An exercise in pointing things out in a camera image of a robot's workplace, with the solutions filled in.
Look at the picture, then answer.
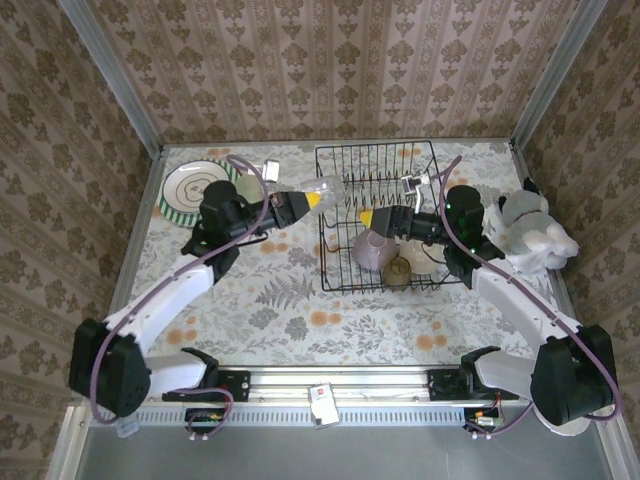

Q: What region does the slotted grey cable duct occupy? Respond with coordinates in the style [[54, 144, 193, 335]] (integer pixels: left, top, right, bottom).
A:
[[134, 405, 469, 427]]

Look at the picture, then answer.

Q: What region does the aluminium frame post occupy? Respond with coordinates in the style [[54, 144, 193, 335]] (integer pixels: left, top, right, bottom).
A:
[[508, 0, 601, 146], [57, 0, 166, 154]]

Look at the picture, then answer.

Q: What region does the small white box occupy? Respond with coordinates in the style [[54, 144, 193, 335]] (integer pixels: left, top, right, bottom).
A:
[[307, 382, 340, 429]]

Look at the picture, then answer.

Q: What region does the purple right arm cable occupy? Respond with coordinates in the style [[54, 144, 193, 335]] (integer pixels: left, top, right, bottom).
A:
[[438, 154, 624, 440]]

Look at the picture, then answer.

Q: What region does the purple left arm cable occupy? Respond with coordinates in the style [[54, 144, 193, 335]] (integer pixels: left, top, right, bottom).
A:
[[92, 153, 271, 426]]

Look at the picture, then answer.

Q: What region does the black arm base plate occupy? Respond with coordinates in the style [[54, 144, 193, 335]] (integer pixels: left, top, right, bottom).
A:
[[427, 368, 517, 401], [162, 367, 252, 404]]

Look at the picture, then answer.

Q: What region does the clear drinking glass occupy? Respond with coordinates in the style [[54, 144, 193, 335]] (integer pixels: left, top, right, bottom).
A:
[[301, 174, 347, 216]]

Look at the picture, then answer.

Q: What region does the grey plush toy animal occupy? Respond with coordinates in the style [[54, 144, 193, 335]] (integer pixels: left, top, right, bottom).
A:
[[482, 177, 581, 274]]

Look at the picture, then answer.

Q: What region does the aluminium table edge rail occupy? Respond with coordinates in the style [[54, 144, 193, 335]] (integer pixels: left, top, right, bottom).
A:
[[509, 142, 581, 331], [104, 144, 167, 331]]

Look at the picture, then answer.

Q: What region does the aluminium mounting rail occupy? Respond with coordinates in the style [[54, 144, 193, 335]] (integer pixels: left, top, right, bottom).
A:
[[139, 363, 536, 407]]

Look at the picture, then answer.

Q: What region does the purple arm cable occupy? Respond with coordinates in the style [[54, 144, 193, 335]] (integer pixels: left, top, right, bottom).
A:
[[92, 153, 271, 426], [438, 154, 624, 440]]

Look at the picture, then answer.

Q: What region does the amber glass cup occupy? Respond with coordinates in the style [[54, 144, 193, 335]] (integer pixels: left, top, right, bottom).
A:
[[382, 255, 412, 291]]

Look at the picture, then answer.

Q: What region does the black power connector box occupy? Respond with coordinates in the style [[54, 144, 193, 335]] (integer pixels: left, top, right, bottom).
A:
[[183, 405, 229, 437], [463, 405, 507, 437]]

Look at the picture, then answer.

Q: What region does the black wire dish rack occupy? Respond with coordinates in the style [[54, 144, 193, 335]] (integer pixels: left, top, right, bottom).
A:
[[313, 139, 464, 294]]

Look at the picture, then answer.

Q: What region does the lilac cup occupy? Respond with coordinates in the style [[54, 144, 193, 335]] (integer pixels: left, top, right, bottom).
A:
[[352, 227, 401, 274]]

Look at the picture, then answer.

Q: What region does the green striped plate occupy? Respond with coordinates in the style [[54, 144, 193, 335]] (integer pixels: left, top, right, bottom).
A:
[[158, 158, 242, 229]]

